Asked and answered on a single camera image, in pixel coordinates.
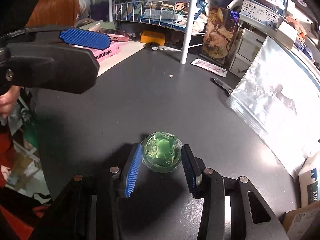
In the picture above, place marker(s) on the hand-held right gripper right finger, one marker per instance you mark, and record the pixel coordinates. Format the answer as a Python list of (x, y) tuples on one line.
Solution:
[(188, 170)]

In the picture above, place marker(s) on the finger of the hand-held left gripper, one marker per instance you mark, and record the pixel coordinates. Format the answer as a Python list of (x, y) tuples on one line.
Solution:
[(85, 38), (50, 65)]

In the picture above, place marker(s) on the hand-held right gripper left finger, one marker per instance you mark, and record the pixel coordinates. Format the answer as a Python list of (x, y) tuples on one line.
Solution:
[(132, 170)]

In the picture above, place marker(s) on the green round toy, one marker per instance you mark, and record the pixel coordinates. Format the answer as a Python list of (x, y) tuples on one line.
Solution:
[(162, 152)]

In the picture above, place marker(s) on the brown cardboard box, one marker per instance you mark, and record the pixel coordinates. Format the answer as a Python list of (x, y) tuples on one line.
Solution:
[(305, 222)]

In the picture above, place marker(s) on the person's left hand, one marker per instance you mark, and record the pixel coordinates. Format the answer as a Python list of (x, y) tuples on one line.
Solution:
[(6, 102)]

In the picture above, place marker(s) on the pink flat box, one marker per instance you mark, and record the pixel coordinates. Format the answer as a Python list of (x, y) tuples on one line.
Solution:
[(107, 52)]

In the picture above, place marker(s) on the pink handheld device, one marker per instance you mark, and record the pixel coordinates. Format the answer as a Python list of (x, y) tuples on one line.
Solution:
[(116, 35)]

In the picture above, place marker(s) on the orange wig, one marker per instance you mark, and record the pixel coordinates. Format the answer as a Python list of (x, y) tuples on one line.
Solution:
[(53, 5)]

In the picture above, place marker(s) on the black round disc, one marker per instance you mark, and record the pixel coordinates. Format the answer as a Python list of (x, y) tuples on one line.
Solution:
[(152, 46)]

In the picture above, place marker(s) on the small orange box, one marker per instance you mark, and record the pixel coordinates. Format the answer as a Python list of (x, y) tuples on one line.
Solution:
[(153, 37)]

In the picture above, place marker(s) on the anime card packs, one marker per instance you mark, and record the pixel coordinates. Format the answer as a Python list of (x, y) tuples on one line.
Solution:
[(165, 11)]

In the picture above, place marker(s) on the white paper slip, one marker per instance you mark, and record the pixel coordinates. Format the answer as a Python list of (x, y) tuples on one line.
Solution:
[(208, 67)]

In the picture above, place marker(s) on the clear plastic bag bow print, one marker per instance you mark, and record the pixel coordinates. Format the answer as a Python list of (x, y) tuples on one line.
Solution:
[(275, 92)]

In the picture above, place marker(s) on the person's red clothing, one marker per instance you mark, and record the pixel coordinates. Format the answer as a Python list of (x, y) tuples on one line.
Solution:
[(12, 217)]

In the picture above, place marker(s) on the white drawer unit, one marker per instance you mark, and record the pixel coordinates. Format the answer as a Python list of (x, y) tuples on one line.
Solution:
[(246, 52)]

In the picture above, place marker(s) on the white labelled box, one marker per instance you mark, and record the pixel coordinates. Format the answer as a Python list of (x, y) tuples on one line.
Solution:
[(261, 15)]

